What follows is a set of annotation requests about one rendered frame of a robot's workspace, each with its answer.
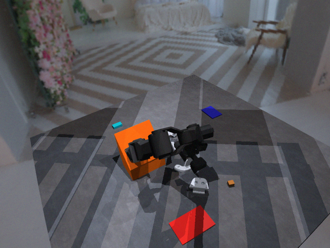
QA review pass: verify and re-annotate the blue flat plate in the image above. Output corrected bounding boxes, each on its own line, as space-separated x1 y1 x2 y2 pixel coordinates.
202 106 222 119

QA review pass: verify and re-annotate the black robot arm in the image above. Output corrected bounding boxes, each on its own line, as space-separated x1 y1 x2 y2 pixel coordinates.
125 123 214 163

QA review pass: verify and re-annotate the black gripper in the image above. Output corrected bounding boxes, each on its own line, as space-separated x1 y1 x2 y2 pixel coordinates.
174 141 206 174

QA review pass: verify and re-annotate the small cyan block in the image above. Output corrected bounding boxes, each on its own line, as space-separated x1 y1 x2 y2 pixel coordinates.
112 122 123 129

